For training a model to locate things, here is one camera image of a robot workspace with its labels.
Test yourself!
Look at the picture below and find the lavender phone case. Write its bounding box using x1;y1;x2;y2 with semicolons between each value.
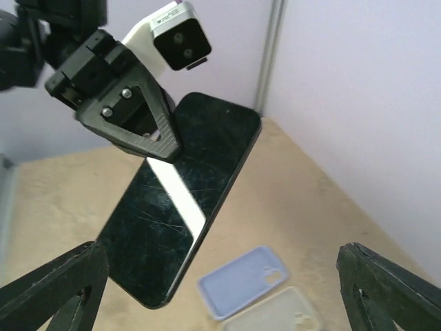
197;245;289;321

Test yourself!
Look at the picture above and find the phone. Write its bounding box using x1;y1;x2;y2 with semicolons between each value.
98;92;262;310

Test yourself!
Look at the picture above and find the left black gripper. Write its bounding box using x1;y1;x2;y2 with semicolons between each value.
45;29;181;162

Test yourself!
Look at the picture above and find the left aluminium corner post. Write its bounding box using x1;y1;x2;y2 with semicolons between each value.
254;0;287;115

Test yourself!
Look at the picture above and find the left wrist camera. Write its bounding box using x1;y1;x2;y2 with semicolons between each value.
122;1;212;78

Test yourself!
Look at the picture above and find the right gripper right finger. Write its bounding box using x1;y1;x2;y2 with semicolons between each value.
336;243;440;330

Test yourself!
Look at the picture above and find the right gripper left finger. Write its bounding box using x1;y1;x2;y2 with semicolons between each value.
1;241;109;330

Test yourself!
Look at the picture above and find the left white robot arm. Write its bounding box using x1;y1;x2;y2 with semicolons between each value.
1;1;181;162

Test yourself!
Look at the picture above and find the white phone case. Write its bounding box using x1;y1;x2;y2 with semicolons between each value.
218;286;325;331

